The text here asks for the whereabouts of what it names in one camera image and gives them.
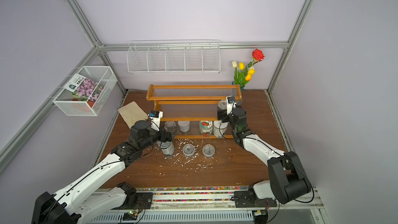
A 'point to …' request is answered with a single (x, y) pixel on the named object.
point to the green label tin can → (167, 148)
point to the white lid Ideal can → (219, 126)
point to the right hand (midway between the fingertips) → (225, 104)
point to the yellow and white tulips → (242, 74)
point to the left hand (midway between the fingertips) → (171, 127)
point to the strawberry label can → (205, 127)
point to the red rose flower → (258, 54)
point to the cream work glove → (132, 112)
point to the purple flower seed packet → (83, 89)
